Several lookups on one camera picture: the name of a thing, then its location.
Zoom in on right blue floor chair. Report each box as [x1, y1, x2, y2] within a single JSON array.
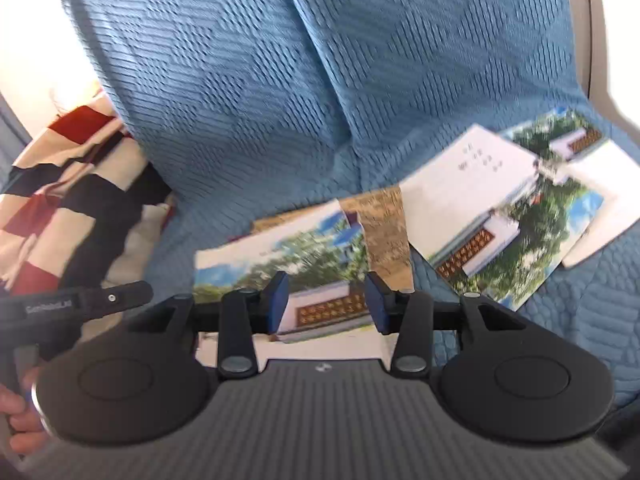
[[271, 0, 640, 411]]

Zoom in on building photo postcard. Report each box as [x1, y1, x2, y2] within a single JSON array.
[[399, 125, 538, 261], [428, 108, 605, 311]]

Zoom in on white text paper sheets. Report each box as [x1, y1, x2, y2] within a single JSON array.
[[193, 190, 413, 364]]

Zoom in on striped red black blanket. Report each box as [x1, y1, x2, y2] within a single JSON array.
[[1, 93, 175, 297]]

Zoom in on blue floor chair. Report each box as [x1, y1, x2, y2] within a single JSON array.
[[63, 0, 359, 299], [271, 0, 640, 411]]

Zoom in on tan Chinese painting book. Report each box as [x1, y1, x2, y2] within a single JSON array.
[[238, 186, 413, 292]]

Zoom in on left blue floor chair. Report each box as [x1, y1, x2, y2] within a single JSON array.
[[63, 0, 359, 299]]

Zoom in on person's left hand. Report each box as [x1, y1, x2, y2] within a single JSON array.
[[0, 385, 49, 456]]

